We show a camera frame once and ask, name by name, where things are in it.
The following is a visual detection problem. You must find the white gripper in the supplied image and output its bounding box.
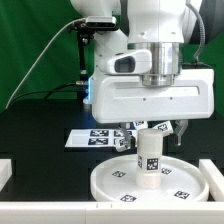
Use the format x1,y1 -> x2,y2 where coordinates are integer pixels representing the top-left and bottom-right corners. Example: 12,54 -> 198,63
91,69 -> 214,150

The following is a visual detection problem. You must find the white round table top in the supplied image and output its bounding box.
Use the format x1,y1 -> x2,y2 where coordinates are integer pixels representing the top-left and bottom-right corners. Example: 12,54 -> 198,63
90,154 -> 209,203

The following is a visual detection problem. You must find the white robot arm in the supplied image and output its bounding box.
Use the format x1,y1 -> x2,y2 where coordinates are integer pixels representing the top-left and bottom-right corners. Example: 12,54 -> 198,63
71,0 -> 214,129

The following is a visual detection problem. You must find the white cross-shaped table base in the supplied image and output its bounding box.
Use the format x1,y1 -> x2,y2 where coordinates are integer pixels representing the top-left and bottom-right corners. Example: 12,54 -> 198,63
115,121 -> 173,152

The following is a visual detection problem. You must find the white marker sheet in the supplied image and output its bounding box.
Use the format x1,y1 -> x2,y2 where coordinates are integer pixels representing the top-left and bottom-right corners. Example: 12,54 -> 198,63
64,129 -> 138,149

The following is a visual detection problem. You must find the white right barrier block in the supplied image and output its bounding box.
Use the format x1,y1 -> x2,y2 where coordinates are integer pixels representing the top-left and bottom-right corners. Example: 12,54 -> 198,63
199,159 -> 224,202

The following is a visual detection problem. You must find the white barrier block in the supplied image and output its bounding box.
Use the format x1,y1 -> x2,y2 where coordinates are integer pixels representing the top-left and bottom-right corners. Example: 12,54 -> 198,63
0,159 -> 12,191
199,159 -> 224,202

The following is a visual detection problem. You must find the white left barrier block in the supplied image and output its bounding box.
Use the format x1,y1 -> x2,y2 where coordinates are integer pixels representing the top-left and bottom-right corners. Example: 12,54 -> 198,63
0,159 -> 12,191

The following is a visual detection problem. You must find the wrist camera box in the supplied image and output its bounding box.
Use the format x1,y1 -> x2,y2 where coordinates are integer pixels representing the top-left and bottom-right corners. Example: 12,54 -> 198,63
99,49 -> 152,75

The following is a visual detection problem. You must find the black cable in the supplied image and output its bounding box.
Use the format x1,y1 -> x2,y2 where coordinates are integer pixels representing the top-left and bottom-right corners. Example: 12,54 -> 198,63
6,83 -> 84,109

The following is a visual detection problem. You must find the black camera on stand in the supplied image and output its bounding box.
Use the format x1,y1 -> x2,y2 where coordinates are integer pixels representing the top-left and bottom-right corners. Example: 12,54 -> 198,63
67,16 -> 118,98

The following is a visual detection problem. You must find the white camera cable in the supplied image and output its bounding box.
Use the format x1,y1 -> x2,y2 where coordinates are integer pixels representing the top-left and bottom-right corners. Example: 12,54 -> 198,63
5,19 -> 87,110

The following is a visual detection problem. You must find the white front barrier rail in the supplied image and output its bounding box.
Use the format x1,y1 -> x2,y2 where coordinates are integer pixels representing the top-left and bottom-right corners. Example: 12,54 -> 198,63
0,202 -> 224,224

